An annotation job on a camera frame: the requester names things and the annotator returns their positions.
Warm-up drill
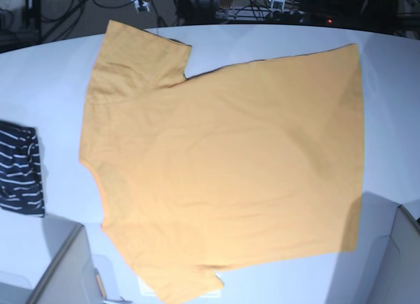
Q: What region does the navy white striped shirt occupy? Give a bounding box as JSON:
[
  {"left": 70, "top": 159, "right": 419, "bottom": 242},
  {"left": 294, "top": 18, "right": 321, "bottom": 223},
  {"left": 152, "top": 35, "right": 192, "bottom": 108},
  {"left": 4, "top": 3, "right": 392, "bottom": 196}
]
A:
[{"left": 1, "top": 121, "right": 45, "bottom": 217}]

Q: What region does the black power strip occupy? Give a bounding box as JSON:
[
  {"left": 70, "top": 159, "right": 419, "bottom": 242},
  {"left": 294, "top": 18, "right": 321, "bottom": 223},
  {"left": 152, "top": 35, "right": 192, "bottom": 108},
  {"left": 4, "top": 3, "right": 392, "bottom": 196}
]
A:
[{"left": 215, "top": 8, "right": 310, "bottom": 24}]

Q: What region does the grey bin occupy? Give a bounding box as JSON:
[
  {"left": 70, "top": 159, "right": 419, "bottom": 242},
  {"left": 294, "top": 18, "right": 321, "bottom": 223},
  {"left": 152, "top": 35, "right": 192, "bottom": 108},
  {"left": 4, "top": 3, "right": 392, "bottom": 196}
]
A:
[
  {"left": 325, "top": 205, "right": 419, "bottom": 303},
  {"left": 0, "top": 222, "right": 132, "bottom": 304}
]

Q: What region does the white paper label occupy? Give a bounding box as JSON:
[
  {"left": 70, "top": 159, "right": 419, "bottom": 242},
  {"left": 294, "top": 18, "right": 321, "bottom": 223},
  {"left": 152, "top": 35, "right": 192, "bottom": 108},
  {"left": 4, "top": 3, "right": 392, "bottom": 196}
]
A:
[{"left": 137, "top": 276, "right": 221, "bottom": 299}]

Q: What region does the right grey bin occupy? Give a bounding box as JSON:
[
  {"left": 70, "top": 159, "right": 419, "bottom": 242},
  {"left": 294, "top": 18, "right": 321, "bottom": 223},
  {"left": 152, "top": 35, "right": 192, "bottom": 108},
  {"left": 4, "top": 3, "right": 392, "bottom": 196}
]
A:
[{"left": 325, "top": 205, "right": 419, "bottom": 303}]

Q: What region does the orange T-shirt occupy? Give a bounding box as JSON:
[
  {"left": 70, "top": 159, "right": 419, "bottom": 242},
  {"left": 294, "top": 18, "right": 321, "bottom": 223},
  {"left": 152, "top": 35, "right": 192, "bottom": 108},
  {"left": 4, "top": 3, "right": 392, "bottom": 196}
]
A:
[{"left": 79, "top": 21, "right": 364, "bottom": 303}]

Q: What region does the left grey bin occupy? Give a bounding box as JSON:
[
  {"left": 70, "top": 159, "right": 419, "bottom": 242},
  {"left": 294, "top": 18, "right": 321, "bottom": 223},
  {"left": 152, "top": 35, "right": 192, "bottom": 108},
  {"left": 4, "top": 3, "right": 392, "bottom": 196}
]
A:
[{"left": 0, "top": 222, "right": 132, "bottom": 304}]

